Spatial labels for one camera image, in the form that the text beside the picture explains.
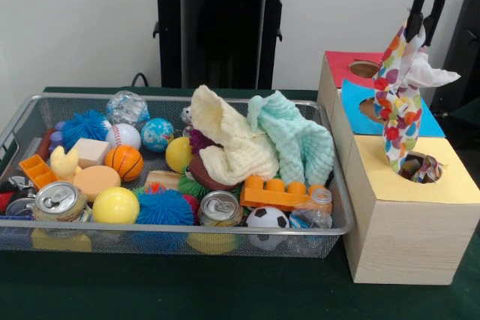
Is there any yellow smooth ball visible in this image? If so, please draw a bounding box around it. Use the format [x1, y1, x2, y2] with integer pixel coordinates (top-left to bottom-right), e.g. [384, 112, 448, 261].
[91, 187, 141, 225]

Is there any cream waffle cloth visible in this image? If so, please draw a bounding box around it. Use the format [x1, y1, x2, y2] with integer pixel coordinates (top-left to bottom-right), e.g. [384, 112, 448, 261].
[189, 84, 281, 185]

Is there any black and white soccer ball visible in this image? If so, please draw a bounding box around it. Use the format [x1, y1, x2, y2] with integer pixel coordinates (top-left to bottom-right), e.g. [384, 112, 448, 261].
[246, 205, 290, 250]

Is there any wooden box with three holes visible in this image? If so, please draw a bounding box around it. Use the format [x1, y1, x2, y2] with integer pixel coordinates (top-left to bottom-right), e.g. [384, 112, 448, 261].
[316, 51, 480, 286]

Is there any orange toy basketball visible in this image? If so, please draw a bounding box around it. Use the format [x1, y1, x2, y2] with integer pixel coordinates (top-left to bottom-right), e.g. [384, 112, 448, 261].
[104, 145, 145, 182]

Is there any black upright panel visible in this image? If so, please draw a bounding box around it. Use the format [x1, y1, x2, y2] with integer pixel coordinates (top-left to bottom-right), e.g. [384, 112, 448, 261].
[430, 0, 480, 113]

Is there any dark green side table cloth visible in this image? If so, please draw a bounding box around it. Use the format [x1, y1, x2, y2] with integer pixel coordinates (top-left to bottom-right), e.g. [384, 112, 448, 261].
[451, 100, 480, 121]

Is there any blue spiky rubber ball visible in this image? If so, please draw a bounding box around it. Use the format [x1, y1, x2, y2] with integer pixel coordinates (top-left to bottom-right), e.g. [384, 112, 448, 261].
[59, 109, 113, 148]
[135, 184, 198, 227]

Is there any white toy baseball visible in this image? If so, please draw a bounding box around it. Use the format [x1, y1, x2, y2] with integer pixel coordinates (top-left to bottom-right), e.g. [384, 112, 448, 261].
[105, 124, 143, 150]

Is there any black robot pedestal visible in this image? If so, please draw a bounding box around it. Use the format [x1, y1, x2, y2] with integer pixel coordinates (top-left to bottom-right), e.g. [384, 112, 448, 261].
[145, 0, 302, 91]

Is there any shallow wire mesh bin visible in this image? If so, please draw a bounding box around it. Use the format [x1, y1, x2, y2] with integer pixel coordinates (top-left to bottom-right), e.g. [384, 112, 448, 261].
[0, 93, 356, 259]

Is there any orange toy building block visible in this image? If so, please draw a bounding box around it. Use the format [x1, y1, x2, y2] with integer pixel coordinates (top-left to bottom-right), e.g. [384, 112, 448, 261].
[239, 176, 333, 211]

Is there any light teal waffle cloth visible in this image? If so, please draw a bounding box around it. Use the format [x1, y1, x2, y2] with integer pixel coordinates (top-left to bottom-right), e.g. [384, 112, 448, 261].
[246, 91, 335, 186]

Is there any red white blue cloth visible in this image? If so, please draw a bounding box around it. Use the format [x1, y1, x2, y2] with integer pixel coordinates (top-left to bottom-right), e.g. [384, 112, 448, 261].
[372, 16, 462, 173]

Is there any blue and green globe ball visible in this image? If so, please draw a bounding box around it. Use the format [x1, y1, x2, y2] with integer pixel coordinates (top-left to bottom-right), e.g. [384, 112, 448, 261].
[141, 117, 176, 153]

